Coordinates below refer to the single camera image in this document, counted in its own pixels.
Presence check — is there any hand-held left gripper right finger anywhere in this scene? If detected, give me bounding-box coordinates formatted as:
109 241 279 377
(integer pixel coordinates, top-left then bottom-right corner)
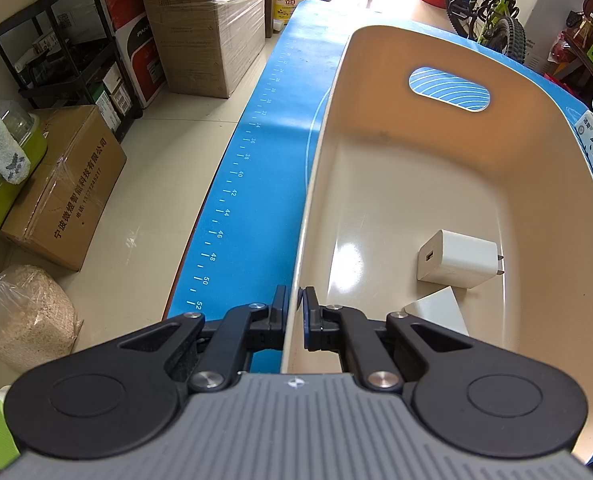
302 286 478 392

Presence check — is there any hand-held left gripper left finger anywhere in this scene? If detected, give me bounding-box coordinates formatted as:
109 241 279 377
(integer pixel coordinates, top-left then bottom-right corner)
118 285 288 395

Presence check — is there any white charger adapter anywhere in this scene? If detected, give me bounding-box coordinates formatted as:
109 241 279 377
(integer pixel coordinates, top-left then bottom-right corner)
417 230 506 291

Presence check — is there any beige plastic bin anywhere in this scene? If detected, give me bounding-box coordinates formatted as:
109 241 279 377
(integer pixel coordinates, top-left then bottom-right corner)
280 25 593 466

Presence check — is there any white card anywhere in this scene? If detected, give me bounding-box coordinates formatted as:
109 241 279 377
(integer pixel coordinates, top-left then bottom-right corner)
402 286 471 337

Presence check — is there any blue measuring mat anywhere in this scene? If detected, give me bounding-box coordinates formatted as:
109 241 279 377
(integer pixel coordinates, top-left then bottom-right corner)
164 0 593 466

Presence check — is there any taped brown cardboard box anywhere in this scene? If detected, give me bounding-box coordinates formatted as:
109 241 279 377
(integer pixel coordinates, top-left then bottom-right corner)
0 105 128 272

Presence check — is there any clear bag of grain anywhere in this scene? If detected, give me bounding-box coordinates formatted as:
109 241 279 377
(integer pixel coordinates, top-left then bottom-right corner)
0 265 83 373

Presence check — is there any plastic-wrapped cardboard box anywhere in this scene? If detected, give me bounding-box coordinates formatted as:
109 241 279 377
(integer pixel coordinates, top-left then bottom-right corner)
149 0 267 99

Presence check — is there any white and red appliance box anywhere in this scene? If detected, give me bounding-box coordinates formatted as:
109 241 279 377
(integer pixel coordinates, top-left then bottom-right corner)
114 10 167 108

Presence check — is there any black utility cart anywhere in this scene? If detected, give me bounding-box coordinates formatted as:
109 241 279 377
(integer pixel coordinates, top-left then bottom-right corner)
0 0 144 143

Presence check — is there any white fluffy towel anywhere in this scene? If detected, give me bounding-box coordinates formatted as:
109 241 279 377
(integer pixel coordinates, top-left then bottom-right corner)
0 107 31 185

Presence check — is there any green and black bicycle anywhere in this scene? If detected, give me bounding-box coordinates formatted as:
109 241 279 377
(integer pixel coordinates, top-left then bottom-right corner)
445 0 544 66

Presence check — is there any dark wooden shelf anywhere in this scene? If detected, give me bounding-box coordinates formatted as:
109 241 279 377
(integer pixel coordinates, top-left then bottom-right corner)
556 30 593 111

